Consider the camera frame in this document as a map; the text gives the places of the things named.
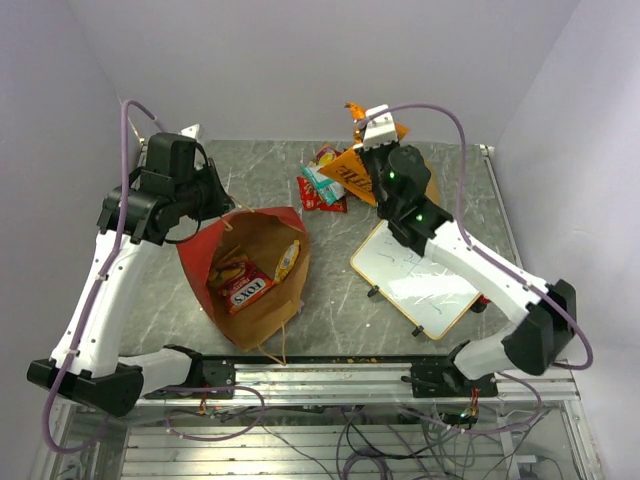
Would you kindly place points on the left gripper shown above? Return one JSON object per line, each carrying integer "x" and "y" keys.
{"x": 221, "y": 201}

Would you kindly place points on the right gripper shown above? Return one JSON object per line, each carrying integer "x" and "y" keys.
{"x": 368, "y": 152}

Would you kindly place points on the orange chips bag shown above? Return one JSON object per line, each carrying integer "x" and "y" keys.
{"x": 348, "y": 169}

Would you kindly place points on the brown kettle chips bag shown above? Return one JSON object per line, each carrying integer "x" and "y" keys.
{"x": 432, "y": 191}

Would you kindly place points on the orange Fox's candy bag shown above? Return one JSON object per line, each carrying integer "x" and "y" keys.
{"x": 325, "y": 155}

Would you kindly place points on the teal Fox's candy bag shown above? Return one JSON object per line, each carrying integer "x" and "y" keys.
{"x": 328, "y": 189}

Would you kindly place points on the red paper bag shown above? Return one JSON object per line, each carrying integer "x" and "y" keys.
{"x": 263, "y": 234}

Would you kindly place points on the red noodle snack bag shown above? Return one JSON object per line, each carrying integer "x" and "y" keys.
{"x": 312, "y": 201}

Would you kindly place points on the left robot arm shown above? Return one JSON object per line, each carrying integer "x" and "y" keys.
{"x": 177, "y": 180}

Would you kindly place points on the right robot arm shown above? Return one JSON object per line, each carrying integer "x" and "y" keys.
{"x": 540, "y": 313}

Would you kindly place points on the yellow snack bag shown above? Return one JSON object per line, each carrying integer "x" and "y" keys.
{"x": 287, "y": 262}

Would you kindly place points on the red black marker cap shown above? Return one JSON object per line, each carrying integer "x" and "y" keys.
{"x": 480, "y": 304}

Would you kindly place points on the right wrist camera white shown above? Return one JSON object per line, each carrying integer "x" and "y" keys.
{"x": 377, "y": 128}

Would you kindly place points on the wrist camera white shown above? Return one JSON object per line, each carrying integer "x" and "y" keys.
{"x": 194, "y": 132}
{"x": 377, "y": 128}

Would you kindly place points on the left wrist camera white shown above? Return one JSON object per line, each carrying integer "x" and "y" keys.
{"x": 194, "y": 132}

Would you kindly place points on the small whiteboard yellow frame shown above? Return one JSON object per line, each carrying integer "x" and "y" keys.
{"x": 431, "y": 296}

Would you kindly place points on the aluminium rail frame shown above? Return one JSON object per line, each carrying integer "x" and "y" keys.
{"x": 335, "y": 418}

